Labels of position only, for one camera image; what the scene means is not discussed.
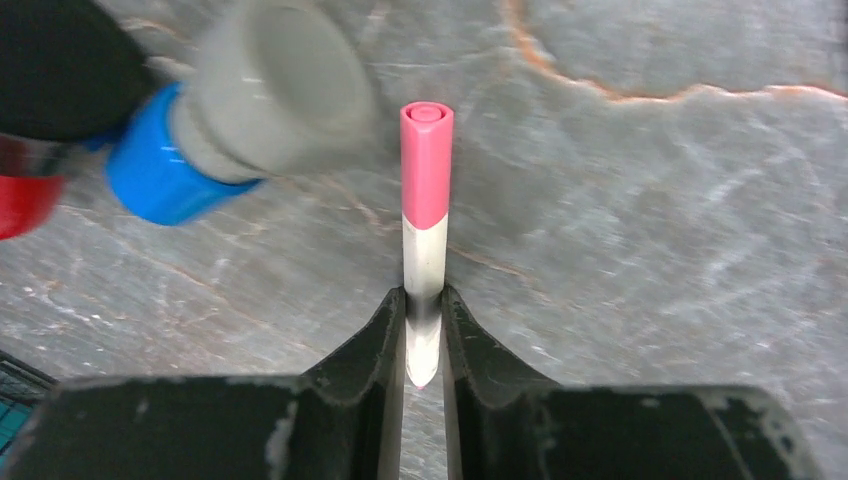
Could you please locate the blue grey small cylinder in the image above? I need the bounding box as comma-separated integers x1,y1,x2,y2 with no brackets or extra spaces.
104,1,378,225

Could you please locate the red black stamp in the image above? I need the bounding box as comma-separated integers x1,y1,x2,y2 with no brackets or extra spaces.
1,1,156,239

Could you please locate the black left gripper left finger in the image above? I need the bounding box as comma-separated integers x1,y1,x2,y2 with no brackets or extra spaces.
6,288,405,479

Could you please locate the pink pen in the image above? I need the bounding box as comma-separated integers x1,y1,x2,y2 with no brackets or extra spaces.
400,101,454,389

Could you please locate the black wire mesh organizer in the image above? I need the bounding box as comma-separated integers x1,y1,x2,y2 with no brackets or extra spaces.
1,351,56,463

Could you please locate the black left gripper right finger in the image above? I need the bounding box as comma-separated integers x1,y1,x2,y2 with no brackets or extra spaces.
441,287,822,479

